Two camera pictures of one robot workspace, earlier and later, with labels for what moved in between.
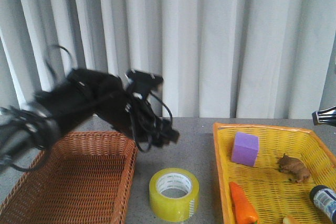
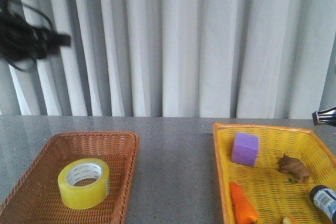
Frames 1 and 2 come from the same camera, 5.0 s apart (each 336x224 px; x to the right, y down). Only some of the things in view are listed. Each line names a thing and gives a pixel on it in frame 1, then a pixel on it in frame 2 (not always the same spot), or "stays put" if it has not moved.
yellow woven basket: [277, 167] stays put
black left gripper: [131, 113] → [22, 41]
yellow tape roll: [174, 209] → [83, 197]
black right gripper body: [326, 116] stays put
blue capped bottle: [325, 198] stays put
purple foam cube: [245, 148] stays put
